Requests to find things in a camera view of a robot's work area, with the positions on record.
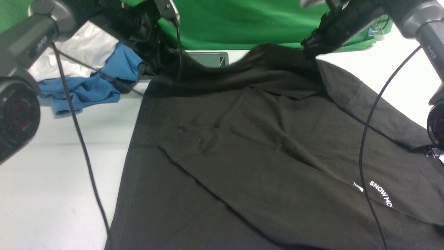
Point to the metal table cable hatch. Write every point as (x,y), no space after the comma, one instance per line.
(211,59)

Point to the green backdrop cloth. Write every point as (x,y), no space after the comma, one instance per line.
(232,24)

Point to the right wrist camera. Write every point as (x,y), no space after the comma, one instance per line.
(312,3)

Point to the crumpled dark teal shirt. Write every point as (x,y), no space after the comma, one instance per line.
(128,81)

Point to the crumpled white shirt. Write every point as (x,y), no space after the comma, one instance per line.
(90,45)

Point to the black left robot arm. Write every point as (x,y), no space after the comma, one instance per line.
(51,21)

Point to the blue binder clip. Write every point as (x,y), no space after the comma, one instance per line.
(378,33)

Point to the crumpled blue shirt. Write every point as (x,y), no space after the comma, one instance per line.
(92,90)

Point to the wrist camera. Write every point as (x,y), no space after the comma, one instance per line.
(168,11)
(312,3)

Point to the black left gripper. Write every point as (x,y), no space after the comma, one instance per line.
(135,29)

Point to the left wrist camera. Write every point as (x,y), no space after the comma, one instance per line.
(168,11)

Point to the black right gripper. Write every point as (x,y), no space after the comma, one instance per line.
(338,26)

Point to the dark gray long-sleeved shirt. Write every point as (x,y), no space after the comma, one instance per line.
(259,155)

